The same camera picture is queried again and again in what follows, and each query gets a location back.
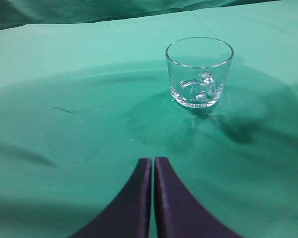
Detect green backdrop cloth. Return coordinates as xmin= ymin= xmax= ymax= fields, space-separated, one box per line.
xmin=0 ymin=0 xmax=298 ymax=32

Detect green tablecloth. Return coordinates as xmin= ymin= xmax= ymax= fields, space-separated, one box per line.
xmin=0 ymin=0 xmax=298 ymax=238

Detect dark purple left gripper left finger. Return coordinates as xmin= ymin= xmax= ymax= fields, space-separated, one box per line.
xmin=71 ymin=158 xmax=152 ymax=238

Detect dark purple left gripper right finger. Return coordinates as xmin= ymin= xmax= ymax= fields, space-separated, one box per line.
xmin=154 ymin=157 xmax=240 ymax=238

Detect clear glass mug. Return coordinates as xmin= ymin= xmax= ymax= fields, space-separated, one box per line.
xmin=165 ymin=37 xmax=234 ymax=109

